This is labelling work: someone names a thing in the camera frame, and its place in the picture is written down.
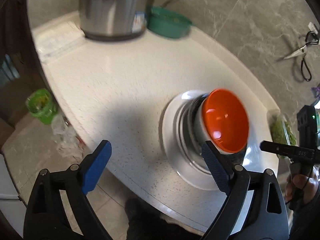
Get crumpled plastic bag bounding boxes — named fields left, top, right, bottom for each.
left=51, top=115, right=87, bottom=160

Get person's right hand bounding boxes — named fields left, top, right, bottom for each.
left=284, top=174, right=318, bottom=207

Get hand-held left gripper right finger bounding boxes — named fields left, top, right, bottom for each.
left=201, top=140, right=290, bottom=240

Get person's right forearm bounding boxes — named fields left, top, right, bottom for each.
left=289, top=197, right=320, bottom=240

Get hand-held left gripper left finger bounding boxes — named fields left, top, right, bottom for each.
left=24, top=139, right=113, bottom=240

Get green plastic bag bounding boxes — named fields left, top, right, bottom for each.
left=25, top=88, right=58, bottom=125

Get white appliance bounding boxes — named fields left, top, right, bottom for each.
left=0, top=152, right=28, bottom=240

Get orange bowl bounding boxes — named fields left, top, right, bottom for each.
left=201, top=88, right=250, bottom=153

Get deep white plate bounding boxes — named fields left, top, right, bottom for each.
left=175, top=97, right=240, bottom=178

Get leafy greens pile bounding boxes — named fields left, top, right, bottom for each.
left=271, top=120, right=298, bottom=158

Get dark wooden cabinet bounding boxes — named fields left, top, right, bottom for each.
left=0, top=0, right=50, bottom=150

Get steel rice cooker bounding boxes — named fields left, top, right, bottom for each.
left=79, top=0, right=158, bottom=41

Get large white plate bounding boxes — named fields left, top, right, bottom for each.
left=162, top=90, right=250, bottom=190

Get green plastic basket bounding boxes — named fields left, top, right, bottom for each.
left=147, top=6, right=195, bottom=39

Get clear glass bowl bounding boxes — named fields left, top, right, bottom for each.
left=267, top=114, right=300, bottom=159

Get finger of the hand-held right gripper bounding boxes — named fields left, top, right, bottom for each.
left=259, top=140, right=299, bottom=159

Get blue floral green bowl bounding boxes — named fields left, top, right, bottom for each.
left=179, top=92, right=247, bottom=174

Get black-handled scissors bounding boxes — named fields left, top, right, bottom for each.
left=276, top=31, right=320, bottom=82

